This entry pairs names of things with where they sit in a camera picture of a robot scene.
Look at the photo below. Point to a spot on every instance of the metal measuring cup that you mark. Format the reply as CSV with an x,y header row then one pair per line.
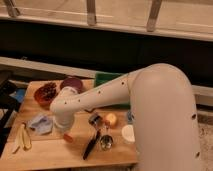
x,y
106,141

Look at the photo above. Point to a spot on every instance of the blue crumpled cloth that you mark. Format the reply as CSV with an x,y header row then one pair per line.
x,y
41,124

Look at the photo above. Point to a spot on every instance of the black chair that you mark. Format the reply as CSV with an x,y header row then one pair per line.
x,y
6,102

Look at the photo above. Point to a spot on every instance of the purple bowl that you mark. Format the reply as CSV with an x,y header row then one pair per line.
x,y
72,84

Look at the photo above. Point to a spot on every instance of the small metal can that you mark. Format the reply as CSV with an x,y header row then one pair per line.
x,y
95,120

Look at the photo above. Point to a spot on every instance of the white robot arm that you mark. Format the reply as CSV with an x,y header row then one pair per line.
x,y
164,109

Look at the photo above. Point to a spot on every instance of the green plastic tray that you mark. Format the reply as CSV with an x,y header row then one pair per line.
x,y
104,77

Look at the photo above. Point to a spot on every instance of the orange apple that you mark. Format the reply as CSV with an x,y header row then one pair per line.
x,y
111,119

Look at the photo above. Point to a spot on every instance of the wooden table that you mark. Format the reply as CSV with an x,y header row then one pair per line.
x,y
53,152

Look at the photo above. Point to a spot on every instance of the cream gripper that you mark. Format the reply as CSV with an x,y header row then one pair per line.
x,y
64,123

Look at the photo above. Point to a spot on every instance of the red pepper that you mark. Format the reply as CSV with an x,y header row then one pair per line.
x,y
67,138

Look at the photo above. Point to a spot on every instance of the red bowl with grapes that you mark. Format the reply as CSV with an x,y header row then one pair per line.
x,y
45,94

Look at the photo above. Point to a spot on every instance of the white plastic cup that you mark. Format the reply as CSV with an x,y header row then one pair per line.
x,y
128,133

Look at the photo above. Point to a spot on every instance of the black handled tool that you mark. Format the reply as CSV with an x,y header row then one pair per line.
x,y
91,145

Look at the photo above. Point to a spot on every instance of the blue plastic cup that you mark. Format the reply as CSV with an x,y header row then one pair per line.
x,y
130,117

